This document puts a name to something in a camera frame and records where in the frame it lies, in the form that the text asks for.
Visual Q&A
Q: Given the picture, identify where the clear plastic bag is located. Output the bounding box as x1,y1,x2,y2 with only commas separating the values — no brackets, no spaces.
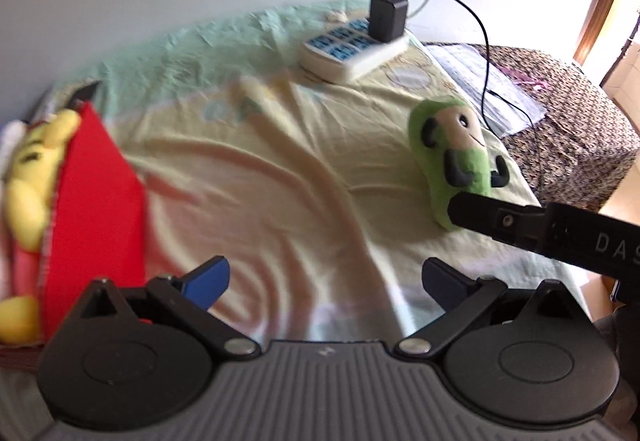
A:
425,43,548,136

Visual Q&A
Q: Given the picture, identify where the black power adapter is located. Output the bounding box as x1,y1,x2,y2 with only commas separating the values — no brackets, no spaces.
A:
369,0,408,42

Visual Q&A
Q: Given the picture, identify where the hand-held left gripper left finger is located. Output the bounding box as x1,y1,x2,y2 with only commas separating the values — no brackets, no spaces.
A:
75,256,263,363

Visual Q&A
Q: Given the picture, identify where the pale green printed bedsheet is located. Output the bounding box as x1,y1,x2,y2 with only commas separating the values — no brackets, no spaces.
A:
0,0,596,357

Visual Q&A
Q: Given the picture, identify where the brown patterned cloth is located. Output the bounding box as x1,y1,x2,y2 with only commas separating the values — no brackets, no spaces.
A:
425,42,640,212

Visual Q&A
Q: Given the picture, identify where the red cardboard box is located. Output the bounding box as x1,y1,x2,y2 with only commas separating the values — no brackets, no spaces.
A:
42,102,148,339

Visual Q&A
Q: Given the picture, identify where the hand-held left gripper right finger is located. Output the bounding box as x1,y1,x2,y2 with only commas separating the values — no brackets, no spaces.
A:
392,257,586,364

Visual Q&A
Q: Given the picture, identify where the white power strip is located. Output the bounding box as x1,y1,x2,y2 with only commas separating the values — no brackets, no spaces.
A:
300,17,412,84

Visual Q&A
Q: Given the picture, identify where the green plush toy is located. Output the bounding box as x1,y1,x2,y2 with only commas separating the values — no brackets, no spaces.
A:
407,98,508,232

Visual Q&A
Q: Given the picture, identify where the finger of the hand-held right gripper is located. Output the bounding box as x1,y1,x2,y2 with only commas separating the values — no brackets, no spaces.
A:
447,192,549,255

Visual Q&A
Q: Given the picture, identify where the yellow plush toy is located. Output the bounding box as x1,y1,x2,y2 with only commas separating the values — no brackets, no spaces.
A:
0,110,83,344

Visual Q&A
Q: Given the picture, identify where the black cable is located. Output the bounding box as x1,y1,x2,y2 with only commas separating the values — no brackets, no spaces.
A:
386,0,536,128

